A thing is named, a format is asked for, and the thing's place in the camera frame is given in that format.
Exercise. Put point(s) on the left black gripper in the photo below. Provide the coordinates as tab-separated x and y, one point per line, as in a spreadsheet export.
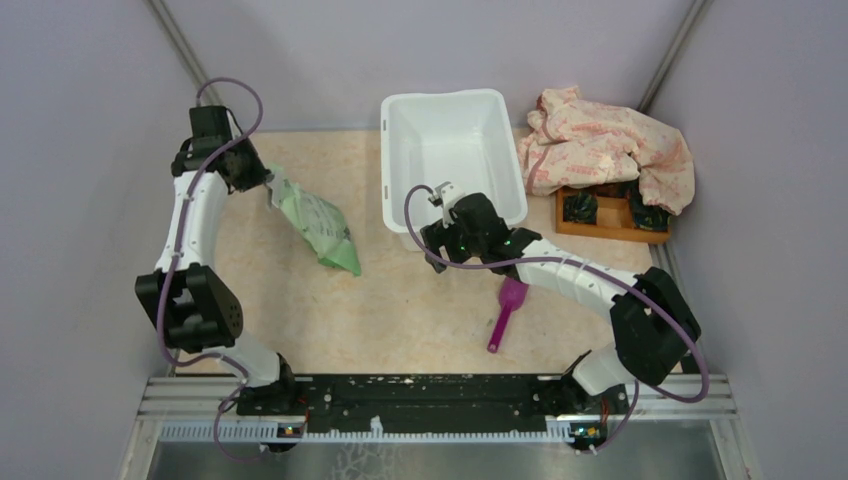
259	174

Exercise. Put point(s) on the dark patterned cloth bundle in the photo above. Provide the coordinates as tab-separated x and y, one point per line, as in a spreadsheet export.
580	208

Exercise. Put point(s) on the white bag clip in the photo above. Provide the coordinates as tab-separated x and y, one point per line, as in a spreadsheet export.
269	184

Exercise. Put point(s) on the pink patterned cloth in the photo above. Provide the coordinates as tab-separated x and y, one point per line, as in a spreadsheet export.
580	143

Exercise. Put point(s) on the purple plastic scoop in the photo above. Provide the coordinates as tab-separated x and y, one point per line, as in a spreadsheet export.
511	297

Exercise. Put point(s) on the green cat litter bag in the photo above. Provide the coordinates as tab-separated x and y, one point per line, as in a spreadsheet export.
320	223

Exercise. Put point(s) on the aluminium frame rail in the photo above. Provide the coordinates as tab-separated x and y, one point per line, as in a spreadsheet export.
187	407

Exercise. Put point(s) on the white plastic litter box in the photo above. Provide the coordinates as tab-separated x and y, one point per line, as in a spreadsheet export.
462	137

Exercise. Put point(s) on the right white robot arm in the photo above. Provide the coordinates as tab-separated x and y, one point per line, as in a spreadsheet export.
653	326

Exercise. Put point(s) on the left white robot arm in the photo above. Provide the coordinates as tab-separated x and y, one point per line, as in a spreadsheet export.
195	314

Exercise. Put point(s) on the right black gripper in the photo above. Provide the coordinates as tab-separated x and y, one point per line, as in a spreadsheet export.
437	235

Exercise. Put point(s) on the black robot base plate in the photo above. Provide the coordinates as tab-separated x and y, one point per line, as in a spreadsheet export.
430	404

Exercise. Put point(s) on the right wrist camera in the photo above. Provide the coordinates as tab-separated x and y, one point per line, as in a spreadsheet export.
446	195

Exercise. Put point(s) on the wooden tray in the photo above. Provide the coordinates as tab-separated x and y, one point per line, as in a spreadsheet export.
613	219

